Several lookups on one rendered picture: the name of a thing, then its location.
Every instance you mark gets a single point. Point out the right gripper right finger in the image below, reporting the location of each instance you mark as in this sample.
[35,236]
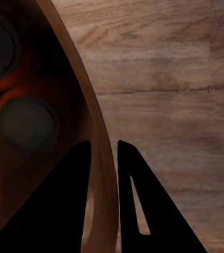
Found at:
[169,231]

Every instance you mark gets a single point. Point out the trash can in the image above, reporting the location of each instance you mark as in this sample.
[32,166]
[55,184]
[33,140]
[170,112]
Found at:
[21,174]

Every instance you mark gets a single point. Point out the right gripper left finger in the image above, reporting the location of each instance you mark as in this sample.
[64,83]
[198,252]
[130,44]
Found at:
[51,220]

